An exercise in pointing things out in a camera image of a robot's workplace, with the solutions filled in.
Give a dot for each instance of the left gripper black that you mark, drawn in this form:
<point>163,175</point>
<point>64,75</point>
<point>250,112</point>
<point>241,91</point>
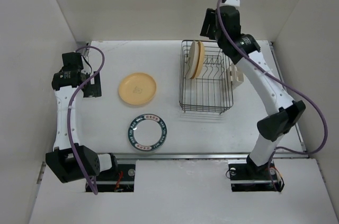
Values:
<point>92,90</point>

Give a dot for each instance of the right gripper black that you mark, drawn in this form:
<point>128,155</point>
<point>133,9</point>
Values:
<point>209,19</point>

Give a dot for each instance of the yellow plate with drawing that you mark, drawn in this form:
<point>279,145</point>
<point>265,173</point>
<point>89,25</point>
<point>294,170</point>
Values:
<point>137,89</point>

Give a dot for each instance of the grey patterned plate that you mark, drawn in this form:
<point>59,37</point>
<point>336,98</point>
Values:
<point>147,132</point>

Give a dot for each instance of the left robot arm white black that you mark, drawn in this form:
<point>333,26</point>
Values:
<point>69,157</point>

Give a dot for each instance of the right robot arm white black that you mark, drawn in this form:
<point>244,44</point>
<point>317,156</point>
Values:
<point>282,110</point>

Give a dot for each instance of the cream plate leftmost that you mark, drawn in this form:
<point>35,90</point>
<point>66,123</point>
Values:
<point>193,57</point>

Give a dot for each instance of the beige cutlery holder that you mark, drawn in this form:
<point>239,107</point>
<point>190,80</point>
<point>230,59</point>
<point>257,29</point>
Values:
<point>235,77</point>

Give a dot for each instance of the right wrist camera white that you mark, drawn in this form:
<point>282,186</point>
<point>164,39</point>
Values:
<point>234,3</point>

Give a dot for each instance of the black wire dish rack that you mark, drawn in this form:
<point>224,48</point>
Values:
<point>211,91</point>

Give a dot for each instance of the aluminium rail side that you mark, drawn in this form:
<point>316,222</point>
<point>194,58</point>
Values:
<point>288,101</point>

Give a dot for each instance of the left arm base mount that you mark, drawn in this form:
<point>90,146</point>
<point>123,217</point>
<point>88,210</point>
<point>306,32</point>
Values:
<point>122,180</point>

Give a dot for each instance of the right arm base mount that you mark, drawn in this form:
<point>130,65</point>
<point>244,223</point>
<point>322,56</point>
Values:
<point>244,178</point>

